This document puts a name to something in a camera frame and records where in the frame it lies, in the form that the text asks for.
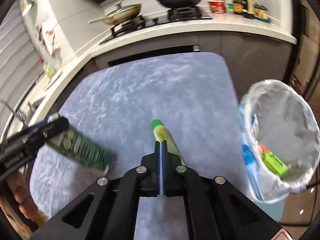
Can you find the steel pan with lid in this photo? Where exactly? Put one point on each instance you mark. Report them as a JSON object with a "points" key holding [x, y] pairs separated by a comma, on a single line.
{"points": [[122, 12]]}

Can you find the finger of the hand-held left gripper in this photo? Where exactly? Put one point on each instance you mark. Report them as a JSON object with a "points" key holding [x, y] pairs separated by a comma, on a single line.
{"points": [[37, 128], [56, 127]]}

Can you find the green packet on counter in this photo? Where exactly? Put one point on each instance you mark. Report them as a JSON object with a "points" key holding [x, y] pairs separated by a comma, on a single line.
{"points": [[49, 69]]}

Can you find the bright green cardboard box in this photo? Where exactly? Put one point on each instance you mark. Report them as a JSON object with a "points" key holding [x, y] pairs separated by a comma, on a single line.
{"points": [[275, 162]]}

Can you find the dark soy sauce bottle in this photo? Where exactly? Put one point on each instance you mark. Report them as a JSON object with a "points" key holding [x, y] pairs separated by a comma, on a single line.
{"points": [[247, 5]]}

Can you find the black gas stove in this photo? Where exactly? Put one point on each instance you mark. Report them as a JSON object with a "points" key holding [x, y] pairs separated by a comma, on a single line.
{"points": [[160, 20]]}

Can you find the small green jar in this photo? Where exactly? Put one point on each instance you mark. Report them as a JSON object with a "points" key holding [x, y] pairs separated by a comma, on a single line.
{"points": [[230, 8]]}

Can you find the metal faucet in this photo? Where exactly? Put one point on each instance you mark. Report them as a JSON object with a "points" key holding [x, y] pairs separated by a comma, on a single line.
{"points": [[13, 111]]}

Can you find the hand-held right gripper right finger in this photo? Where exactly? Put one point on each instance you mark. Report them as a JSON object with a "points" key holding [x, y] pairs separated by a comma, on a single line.
{"points": [[164, 165]]}

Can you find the teal container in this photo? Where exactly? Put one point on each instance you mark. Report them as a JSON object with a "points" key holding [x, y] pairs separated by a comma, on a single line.
{"points": [[261, 12]]}

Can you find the hanging white cloth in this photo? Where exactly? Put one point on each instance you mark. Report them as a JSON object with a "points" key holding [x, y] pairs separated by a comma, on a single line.
{"points": [[50, 38]]}

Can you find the bin with clear plastic liner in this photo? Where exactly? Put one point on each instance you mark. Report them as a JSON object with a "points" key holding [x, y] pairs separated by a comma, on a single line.
{"points": [[282, 120]]}

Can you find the grey blue table cloth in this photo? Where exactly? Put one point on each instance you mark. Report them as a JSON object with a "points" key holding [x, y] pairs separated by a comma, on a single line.
{"points": [[150, 92]]}

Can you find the person's left hand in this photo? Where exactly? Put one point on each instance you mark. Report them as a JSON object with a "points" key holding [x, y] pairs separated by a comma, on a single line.
{"points": [[25, 197]]}

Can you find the red instant noodle cup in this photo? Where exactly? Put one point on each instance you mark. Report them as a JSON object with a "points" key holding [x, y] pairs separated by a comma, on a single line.
{"points": [[217, 7]]}

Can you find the long white green box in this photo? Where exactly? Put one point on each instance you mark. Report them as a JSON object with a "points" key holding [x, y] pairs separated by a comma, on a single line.
{"points": [[82, 150]]}

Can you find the white kitchen counter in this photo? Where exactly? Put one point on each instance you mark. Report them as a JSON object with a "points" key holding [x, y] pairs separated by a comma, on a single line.
{"points": [[237, 28]]}

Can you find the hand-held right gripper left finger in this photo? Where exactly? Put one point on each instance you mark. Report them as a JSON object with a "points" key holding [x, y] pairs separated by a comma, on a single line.
{"points": [[157, 160]]}

